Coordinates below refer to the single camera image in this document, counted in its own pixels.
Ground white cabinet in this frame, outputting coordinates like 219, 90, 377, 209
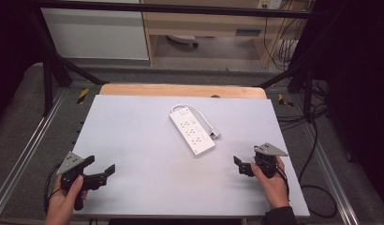
40, 0, 150, 61

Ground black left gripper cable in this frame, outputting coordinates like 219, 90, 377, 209
43, 162, 63, 215

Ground black curtain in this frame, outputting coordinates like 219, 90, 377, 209
0, 0, 46, 123
311, 0, 384, 214

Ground black metal stand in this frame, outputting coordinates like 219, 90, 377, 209
25, 8, 111, 117
257, 18, 317, 124

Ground person's right hand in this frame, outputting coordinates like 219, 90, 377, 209
250, 156, 290, 211

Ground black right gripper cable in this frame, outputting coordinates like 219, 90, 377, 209
275, 164, 291, 201

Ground office chair base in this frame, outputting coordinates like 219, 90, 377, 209
166, 34, 199, 49

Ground aluminium rail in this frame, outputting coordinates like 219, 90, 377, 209
301, 123, 362, 225
0, 88, 69, 214

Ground white wall socket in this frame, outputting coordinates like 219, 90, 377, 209
257, 0, 283, 10

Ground light wooden table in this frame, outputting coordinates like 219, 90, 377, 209
98, 82, 269, 100

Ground person's left hand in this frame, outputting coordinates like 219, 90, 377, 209
44, 174, 89, 225

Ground black floor cable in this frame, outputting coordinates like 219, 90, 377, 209
275, 79, 339, 219

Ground light wooden desk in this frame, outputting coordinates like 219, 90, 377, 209
140, 0, 310, 68

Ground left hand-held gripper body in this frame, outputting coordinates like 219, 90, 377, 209
56, 151, 88, 211

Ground white power strip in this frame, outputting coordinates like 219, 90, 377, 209
169, 106, 216, 158

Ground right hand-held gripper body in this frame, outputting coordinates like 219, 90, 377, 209
253, 142, 289, 179

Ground black metal crossbar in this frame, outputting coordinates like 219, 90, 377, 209
24, 0, 314, 20

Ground white power strip cable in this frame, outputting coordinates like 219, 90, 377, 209
170, 103, 222, 141

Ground hanging black cables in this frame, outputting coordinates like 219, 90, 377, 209
263, 0, 302, 72

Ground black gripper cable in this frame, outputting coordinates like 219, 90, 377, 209
43, 162, 63, 215
275, 164, 291, 201

